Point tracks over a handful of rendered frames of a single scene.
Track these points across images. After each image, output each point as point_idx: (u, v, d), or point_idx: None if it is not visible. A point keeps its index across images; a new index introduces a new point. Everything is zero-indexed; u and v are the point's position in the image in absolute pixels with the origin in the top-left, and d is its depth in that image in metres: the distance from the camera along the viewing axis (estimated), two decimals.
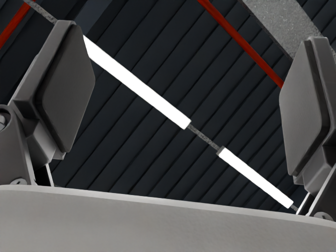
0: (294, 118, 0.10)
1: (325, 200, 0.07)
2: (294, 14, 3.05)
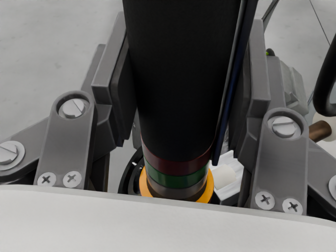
0: (233, 96, 0.11)
1: (259, 179, 0.07)
2: None
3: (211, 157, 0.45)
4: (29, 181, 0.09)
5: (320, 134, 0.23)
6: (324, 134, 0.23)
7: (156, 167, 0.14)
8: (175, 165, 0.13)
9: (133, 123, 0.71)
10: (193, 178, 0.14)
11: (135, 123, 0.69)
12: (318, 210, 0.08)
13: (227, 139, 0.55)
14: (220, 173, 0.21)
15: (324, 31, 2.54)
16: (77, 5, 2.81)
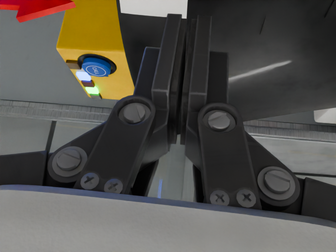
0: None
1: (209, 179, 0.07)
2: None
3: None
4: (83, 191, 0.08)
5: None
6: None
7: None
8: None
9: None
10: None
11: None
12: (255, 208, 0.08)
13: None
14: None
15: None
16: None
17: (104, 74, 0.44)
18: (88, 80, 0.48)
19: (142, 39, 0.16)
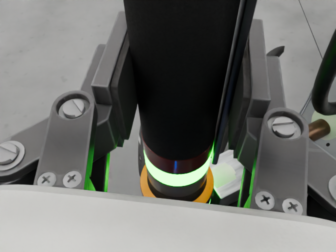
0: (233, 96, 0.11)
1: (259, 179, 0.07)
2: None
3: None
4: (29, 181, 0.09)
5: (319, 133, 0.23)
6: (323, 132, 0.23)
7: (157, 166, 0.14)
8: (176, 163, 0.13)
9: None
10: (193, 176, 0.14)
11: None
12: (318, 210, 0.08)
13: None
14: (220, 171, 0.21)
15: (317, 44, 2.66)
16: (81, 19, 2.93)
17: None
18: None
19: None
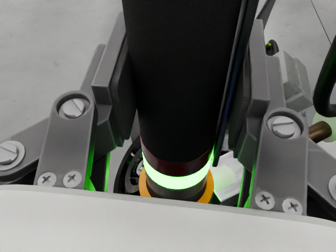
0: None
1: (259, 179, 0.07)
2: None
3: None
4: (29, 181, 0.09)
5: (320, 135, 0.23)
6: (325, 135, 0.23)
7: (156, 168, 0.13)
8: (175, 166, 0.13)
9: None
10: (193, 179, 0.14)
11: None
12: (318, 210, 0.08)
13: None
14: (220, 173, 0.20)
15: (324, 29, 2.52)
16: (76, 3, 2.79)
17: None
18: None
19: None
